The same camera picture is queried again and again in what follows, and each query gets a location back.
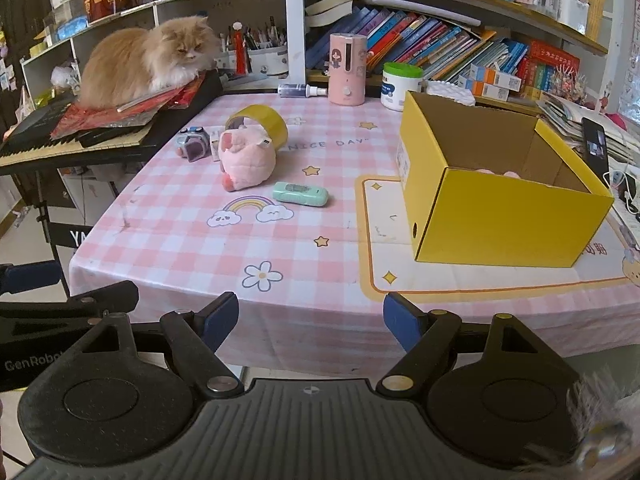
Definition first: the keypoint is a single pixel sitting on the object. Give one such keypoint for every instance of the white jar green lid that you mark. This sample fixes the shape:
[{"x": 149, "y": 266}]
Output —
[{"x": 397, "y": 91}]

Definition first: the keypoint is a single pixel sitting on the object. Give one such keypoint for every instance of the grey fluffy cloth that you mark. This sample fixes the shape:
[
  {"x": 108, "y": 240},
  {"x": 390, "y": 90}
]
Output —
[{"x": 600, "y": 425}]

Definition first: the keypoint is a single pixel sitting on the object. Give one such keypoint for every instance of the yellow cardboard box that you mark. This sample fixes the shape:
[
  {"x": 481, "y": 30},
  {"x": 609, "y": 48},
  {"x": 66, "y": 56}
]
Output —
[{"x": 500, "y": 220}]

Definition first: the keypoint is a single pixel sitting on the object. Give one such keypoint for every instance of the white quilted pad pack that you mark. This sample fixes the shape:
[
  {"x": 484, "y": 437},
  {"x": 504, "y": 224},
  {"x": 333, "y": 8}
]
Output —
[{"x": 450, "y": 91}]

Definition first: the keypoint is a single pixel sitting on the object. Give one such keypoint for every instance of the stack of papers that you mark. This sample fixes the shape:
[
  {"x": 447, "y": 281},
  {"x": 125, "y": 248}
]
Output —
[{"x": 565, "y": 115}]

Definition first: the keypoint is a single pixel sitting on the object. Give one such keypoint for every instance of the black smartphone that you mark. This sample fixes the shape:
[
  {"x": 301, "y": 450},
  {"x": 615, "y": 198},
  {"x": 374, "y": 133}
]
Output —
[{"x": 595, "y": 147}]

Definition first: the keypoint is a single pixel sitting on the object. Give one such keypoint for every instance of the black keyboard stand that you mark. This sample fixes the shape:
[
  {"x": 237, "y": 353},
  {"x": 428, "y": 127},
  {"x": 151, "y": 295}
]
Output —
[{"x": 55, "y": 240}]

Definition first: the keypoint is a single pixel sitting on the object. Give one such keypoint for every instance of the grey purple cube toy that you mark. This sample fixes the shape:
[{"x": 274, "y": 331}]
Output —
[{"x": 192, "y": 146}]

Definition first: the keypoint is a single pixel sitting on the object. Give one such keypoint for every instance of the row of colourful books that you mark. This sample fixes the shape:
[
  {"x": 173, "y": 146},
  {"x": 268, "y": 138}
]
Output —
[{"x": 425, "y": 35}]

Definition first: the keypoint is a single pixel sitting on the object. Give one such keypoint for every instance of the white box of markers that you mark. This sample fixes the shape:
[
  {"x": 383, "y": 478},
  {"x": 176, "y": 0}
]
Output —
[{"x": 570, "y": 12}]

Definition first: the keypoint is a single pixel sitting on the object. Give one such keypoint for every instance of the mint green plastic case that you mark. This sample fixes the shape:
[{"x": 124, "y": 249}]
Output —
[{"x": 300, "y": 194}]

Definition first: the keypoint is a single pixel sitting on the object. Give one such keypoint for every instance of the black electronic keyboard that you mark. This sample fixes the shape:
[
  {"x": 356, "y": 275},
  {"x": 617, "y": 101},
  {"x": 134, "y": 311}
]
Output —
[{"x": 30, "y": 122}]

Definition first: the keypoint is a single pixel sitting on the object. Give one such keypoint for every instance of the white pen holder with pens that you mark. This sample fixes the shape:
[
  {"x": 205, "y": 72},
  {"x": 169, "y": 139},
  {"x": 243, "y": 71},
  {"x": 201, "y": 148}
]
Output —
[{"x": 267, "y": 62}]

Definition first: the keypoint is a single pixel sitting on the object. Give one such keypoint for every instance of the pink soft toy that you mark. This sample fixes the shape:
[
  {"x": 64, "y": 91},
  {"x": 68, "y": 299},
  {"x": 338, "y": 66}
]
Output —
[{"x": 495, "y": 173}]

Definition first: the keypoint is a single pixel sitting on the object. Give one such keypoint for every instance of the small white packet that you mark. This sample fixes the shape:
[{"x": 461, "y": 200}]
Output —
[{"x": 215, "y": 142}]

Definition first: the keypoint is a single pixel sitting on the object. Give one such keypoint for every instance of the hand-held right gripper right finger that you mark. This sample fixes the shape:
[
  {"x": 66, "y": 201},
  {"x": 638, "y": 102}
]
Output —
[{"x": 404, "y": 321}]

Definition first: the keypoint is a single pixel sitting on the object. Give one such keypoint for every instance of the white plastic bag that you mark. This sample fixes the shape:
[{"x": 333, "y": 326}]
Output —
[{"x": 65, "y": 77}]

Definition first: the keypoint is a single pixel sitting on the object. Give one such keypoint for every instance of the white shelf unit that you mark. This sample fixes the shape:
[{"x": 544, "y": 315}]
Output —
[{"x": 295, "y": 20}]

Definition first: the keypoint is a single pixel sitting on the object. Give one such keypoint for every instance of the blue plastic pack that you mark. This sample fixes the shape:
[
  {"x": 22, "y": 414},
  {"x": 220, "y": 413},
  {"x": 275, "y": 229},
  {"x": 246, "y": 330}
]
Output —
[{"x": 72, "y": 27}]

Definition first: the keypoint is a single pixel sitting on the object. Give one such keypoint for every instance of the pink plush pig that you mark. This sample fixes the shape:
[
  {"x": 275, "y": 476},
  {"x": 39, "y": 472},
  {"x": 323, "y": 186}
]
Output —
[{"x": 247, "y": 160}]

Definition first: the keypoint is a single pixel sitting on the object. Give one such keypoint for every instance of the white orange-bordered placemat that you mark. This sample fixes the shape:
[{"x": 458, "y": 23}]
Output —
[{"x": 395, "y": 260}]

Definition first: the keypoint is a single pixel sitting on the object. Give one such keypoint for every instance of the pink humidifier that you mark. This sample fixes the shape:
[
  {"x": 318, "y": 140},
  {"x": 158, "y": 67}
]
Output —
[{"x": 347, "y": 75}]

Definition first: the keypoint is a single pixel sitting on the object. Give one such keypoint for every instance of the grey flat stick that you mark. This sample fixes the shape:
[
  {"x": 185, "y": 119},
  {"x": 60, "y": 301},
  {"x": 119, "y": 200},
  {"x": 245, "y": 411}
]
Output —
[{"x": 145, "y": 99}]

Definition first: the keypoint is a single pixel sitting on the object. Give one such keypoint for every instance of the small spray bottle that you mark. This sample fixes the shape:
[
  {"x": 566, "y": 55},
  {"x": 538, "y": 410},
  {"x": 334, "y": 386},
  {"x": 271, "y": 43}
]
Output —
[{"x": 295, "y": 90}]

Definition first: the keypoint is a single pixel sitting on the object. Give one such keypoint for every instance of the yellow tape roll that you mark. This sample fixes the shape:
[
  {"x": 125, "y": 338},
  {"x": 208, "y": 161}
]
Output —
[{"x": 274, "y": 127}]

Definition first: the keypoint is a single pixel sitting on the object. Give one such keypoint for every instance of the fluffy orange cat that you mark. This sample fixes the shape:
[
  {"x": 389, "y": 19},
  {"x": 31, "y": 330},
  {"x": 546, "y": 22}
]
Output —
[{"x": 130, "y": 60}]

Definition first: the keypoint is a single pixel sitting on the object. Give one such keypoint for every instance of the thick white books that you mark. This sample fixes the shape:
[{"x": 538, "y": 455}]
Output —
[{"x": 330, "y": 2}]

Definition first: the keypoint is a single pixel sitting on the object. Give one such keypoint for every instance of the red printed book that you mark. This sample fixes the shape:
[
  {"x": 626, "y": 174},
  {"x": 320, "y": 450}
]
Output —
[{"x": 550, "y": 67}]

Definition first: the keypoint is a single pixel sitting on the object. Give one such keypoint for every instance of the pink checkered tablecloth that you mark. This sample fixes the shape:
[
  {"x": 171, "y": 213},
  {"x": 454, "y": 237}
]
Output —
[{"x": 200, "y": 240}]

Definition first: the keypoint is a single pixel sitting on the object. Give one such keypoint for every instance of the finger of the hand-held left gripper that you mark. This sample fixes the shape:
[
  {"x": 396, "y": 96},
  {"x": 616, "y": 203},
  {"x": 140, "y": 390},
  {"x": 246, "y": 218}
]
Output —
[
  {"x": 30, "y": 278},
  {"x": 75, "y": 304}
]

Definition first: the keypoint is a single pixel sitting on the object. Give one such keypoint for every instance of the red tassel ornament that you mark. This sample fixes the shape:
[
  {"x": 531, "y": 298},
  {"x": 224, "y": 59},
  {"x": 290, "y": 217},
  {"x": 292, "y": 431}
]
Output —
[{"x": 242, "y": 52}]

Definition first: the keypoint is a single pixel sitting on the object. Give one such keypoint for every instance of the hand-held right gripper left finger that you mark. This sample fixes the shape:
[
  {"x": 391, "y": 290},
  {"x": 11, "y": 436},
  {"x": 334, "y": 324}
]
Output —
[{"x": 221, "y": 319}]

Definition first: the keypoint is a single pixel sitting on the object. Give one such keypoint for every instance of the blue orange carton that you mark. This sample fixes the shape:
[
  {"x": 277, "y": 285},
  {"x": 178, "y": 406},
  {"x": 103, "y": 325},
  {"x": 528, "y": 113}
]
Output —
[
  {"x": 482, "y": 90},
  {"x": 495, "y": 76}
]

